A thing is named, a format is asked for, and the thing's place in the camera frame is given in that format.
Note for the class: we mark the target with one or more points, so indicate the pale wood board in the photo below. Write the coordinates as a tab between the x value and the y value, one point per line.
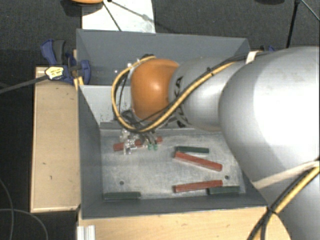
55	146

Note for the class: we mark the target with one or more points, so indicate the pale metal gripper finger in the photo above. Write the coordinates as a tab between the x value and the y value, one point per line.
125	141
129	150

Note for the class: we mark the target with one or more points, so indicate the grey metal bin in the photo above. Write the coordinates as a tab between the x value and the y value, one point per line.
155	174

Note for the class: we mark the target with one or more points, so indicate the red-brown block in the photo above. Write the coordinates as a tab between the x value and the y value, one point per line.
118	147
197	186
200	161

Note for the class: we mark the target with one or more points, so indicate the dark green flat block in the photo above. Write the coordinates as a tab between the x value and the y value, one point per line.
223	190
122	195
192	149

